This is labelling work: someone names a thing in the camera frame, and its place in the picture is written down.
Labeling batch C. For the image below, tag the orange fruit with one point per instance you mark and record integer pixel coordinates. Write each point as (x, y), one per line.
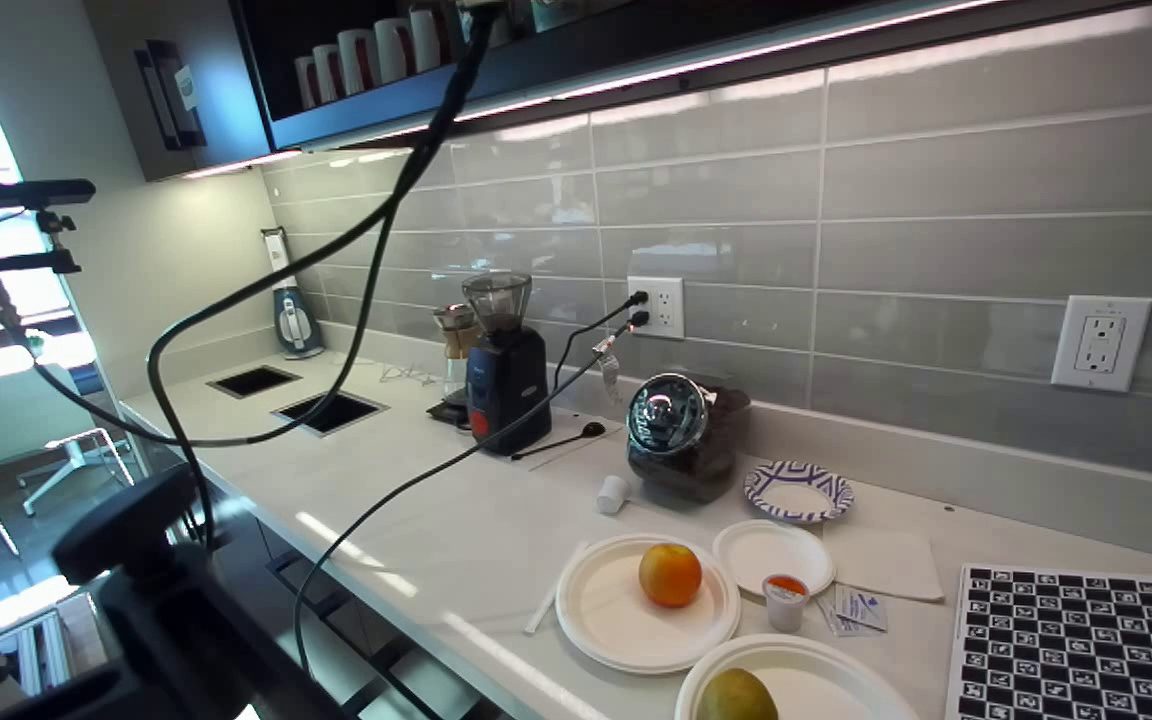
(668, 573)

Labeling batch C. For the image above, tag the white bowl with yellow fruit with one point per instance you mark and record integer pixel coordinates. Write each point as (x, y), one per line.
(804, 678)

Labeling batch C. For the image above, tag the large white paper plate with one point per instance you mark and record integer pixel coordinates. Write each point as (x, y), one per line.
(610, 617)

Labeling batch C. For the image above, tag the white napkin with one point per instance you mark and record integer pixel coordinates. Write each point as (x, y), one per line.
(885, 563)

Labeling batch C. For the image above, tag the patterned paper bowl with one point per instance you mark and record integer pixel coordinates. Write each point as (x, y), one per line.
(796, 492)

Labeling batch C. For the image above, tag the small sauce cup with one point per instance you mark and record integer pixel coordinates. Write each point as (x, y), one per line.
(785, 603)

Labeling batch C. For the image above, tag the white mug red handle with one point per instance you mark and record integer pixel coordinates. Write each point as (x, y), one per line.
(305, 80)
(354, 60)
(427, 43)
(395, 58)
(326, 74)

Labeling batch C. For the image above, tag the black camera tripod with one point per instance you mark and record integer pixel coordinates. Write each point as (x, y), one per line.
(43, 202)

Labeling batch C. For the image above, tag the small white paper plate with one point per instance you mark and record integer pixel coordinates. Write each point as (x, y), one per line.
(756, 551)

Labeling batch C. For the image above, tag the white wall outlet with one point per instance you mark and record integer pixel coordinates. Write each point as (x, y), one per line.
(661, 303)
(1101, 341)

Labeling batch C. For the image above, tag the white plastic knife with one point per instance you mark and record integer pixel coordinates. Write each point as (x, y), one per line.
(550, 595)

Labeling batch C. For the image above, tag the checkerboard calibration board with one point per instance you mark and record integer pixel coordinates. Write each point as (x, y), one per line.
(1048, 644)

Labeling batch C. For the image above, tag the sugar packet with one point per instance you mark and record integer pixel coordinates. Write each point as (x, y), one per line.
(859, 610)

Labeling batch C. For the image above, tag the black coffee grinder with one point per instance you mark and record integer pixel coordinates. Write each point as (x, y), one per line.
(504, 366)

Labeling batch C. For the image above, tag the white mug red handle nearest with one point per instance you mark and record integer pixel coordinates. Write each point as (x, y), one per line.
(305, 80)

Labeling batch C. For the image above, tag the yellow green fruit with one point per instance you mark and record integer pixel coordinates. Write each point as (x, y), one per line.
(738, 693)

